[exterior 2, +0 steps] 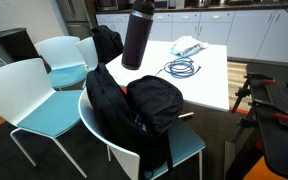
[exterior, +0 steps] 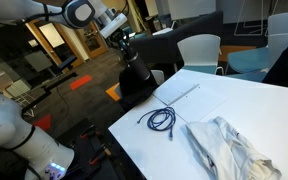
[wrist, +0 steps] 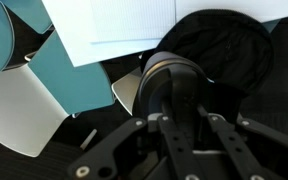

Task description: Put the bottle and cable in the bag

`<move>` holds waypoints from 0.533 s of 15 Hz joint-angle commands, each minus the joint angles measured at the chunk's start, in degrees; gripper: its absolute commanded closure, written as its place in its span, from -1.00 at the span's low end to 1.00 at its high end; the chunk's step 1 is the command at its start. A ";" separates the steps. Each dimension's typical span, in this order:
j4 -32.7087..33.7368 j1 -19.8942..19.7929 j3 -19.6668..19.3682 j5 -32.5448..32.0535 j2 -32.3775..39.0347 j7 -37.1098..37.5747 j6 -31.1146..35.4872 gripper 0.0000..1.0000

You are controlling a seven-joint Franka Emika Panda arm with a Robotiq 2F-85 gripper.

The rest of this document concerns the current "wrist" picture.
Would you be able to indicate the open black backpack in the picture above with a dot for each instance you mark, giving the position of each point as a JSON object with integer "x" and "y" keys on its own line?
{"x": 224, "y": 43}

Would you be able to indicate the silver metal bar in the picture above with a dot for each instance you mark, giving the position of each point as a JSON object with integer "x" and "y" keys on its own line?
{"x": 89, "y": 139}

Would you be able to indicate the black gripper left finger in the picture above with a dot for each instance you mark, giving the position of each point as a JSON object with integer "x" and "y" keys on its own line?
{"x": 177, "y": 146}

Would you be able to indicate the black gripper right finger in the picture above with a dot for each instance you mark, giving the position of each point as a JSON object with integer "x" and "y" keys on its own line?
{"x": 227, "y": 143}

